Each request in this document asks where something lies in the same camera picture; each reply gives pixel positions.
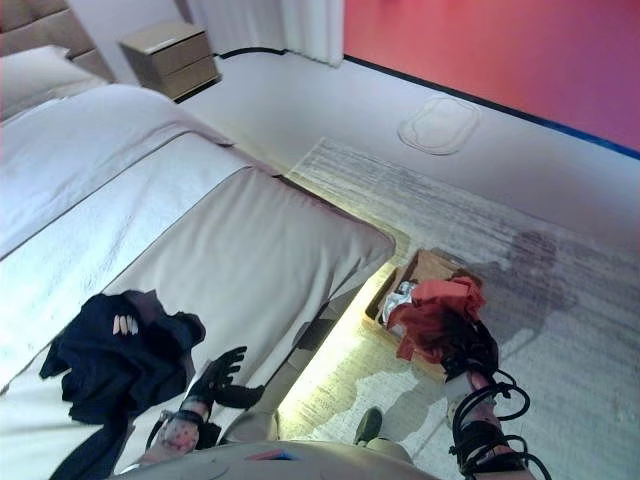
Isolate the silver robot right leg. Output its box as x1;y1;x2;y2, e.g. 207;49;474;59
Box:
353;407;384;446

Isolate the grey striped rug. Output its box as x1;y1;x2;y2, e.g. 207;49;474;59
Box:
277;137;640;480

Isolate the white duvet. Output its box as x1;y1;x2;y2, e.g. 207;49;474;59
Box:
0;83;236;261

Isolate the grey robot torso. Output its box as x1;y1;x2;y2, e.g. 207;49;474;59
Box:
112;439;416;480

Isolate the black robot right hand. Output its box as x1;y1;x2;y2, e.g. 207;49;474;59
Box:
441;321;501;384

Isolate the wooden nightstand with label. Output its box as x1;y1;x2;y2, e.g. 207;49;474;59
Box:
118;20;222;104

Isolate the plain beige pillow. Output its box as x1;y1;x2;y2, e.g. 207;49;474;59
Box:
0;44;109;121

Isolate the white textured blanket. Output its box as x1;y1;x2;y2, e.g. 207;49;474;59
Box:
0;132;256;391

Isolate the tan laundry basket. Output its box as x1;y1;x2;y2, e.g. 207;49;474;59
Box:
364;248;484;384

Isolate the black floor cable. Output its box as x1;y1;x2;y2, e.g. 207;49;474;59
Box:
212;46;286;59

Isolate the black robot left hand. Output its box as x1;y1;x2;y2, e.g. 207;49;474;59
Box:
184;346;266;412

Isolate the white oval floor mat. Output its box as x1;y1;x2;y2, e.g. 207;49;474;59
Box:
397;96;482;156

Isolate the brown upholstered bed frame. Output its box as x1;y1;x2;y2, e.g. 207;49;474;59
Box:
0;0;382;352

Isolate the orange garment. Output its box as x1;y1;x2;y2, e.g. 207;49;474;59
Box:
389;277;489;364

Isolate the white curtain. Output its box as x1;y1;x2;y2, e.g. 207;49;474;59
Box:
184;0;346;66

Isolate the white garment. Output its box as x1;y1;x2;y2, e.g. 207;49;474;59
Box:
382;282;419;324

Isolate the black garment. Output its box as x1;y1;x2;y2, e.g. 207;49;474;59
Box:
39;289;207;480

